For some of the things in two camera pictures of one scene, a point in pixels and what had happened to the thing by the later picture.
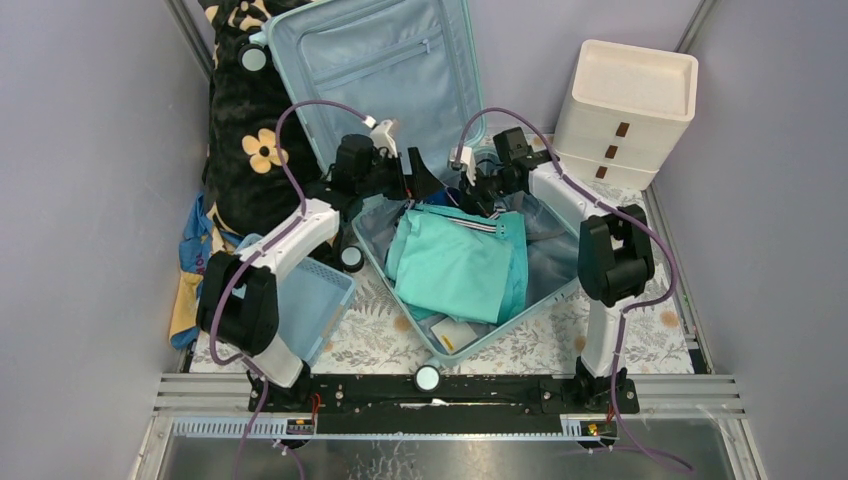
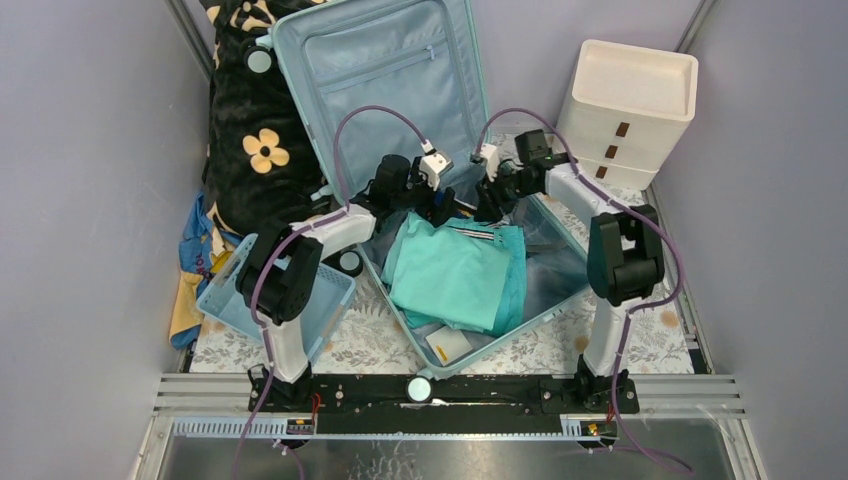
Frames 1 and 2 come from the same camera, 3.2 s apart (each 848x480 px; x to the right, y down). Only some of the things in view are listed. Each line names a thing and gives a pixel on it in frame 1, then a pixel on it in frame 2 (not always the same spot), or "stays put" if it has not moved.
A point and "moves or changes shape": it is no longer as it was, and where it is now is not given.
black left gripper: x=406 y=176 to x=431 y=201
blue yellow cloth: x=203 y=238 stays put
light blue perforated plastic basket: x=312 y=302 stays put
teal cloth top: x=452 y=262 moves or changes shape
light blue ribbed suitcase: x=470 y=266 moves or changes shape
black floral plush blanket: x=262 y=161 stays put
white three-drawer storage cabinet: x=630 y=105 stays put
